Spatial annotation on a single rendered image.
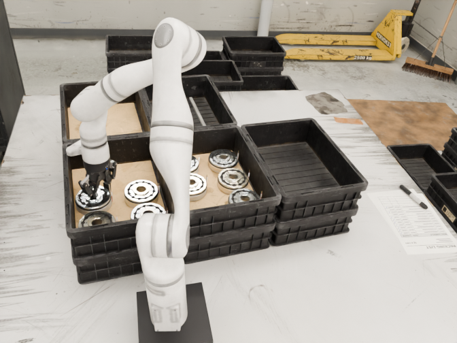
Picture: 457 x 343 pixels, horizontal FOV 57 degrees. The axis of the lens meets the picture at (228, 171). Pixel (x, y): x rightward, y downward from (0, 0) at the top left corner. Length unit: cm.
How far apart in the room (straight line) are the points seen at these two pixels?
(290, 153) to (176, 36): 81
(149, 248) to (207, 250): 45
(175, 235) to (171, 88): 30
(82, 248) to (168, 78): 53
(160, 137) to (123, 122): 83
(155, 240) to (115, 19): 384
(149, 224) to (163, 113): 23
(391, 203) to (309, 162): 36
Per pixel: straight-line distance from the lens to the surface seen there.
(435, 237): 168
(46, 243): 145
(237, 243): 133
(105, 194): 134
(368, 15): 526
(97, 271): 129
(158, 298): 101
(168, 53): 93
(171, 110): 90
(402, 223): 167
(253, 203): 122
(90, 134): 119
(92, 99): 111
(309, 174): 153
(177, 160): 88
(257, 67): 303
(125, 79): 105
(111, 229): 115
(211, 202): 135
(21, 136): 194
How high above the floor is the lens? 175
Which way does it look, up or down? 39 degrees down
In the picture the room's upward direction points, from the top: 7 degrees clockwise
